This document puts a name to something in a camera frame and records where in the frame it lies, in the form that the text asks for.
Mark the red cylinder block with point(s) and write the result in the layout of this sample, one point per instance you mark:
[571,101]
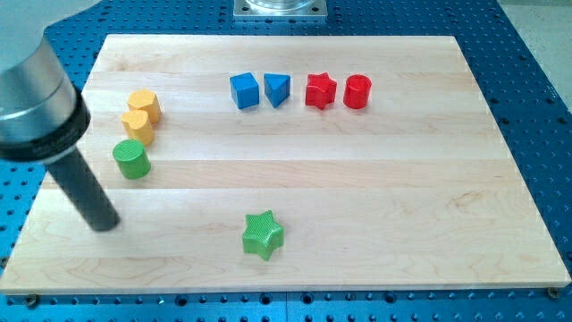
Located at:
[357,91]

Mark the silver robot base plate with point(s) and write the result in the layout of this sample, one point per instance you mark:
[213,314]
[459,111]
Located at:
[252,9]

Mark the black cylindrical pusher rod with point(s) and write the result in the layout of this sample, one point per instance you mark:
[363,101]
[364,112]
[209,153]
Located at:
[73,175]

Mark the yellow heart block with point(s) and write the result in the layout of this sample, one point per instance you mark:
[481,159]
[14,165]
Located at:
[137,125]

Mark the blue triangle block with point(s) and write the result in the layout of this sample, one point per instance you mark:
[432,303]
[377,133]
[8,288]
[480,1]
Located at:
[277,88]

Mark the green star block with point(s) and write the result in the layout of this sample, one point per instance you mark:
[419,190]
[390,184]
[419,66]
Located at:
[263,235]

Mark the wooden board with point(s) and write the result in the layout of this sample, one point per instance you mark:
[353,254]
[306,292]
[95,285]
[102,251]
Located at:
[418,190]

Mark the blue perforated table plate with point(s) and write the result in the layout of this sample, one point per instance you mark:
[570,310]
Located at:
[533,115]

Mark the green cylinder block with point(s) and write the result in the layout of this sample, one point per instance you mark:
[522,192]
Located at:
[131,158]

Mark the red star block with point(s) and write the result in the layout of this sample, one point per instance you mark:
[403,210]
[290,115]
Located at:
[320,90]

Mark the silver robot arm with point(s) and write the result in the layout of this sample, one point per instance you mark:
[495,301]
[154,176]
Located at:
[43,115]

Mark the blue cube block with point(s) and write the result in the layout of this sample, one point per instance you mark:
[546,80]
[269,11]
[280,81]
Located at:
[244,90]

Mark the yellow pentagon block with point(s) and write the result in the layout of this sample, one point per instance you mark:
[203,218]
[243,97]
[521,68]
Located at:
[145,100]

